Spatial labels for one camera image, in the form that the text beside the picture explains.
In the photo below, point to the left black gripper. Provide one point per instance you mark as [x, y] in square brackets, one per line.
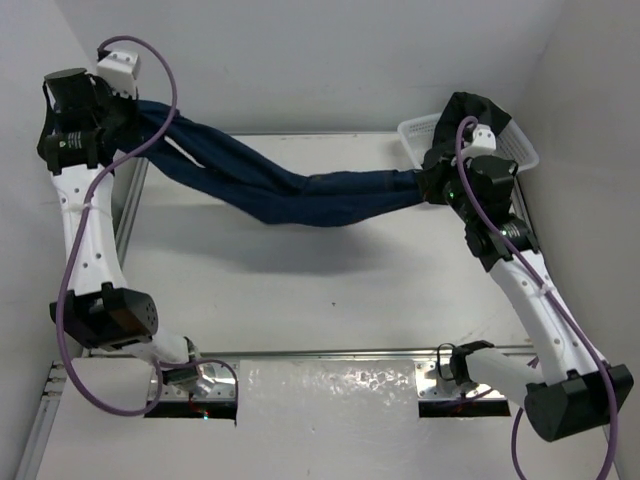
[103, 94]

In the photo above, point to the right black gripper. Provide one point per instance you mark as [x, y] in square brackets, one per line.
[446, 168]

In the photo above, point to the dark blue denim trousers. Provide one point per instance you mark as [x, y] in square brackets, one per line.
[208, 160]

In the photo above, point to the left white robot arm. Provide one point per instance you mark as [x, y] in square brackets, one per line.
[96, 308]

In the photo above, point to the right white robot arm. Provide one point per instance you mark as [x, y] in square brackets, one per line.
[574, 388]

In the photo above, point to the white plastic basket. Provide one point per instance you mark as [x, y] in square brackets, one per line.
[416, 136]

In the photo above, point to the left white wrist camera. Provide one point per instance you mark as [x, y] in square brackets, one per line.
[120, 70]

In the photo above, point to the aluminium table frame rail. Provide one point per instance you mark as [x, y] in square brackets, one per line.
[128, 186]

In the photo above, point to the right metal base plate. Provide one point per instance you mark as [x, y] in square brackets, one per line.
[432, 384]

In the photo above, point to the metal base plate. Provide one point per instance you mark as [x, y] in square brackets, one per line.
[432, 384]
[205, 382]

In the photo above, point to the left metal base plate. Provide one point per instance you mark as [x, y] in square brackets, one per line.
[205, 382]

